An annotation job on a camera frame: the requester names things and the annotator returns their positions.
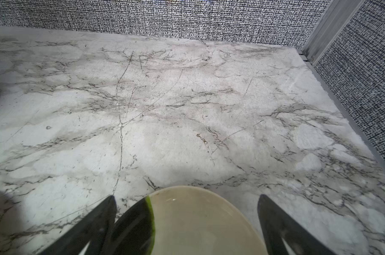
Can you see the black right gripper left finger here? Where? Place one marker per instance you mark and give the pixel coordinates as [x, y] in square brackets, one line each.
[90, 234]

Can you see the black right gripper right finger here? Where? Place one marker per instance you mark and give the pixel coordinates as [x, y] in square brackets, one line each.
[279, 229]

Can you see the cream plate with black patch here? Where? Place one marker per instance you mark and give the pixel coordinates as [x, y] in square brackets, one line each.
[184, 220]

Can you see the aluminium enclosure frame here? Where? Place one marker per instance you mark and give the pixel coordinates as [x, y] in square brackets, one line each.
[346, 52]

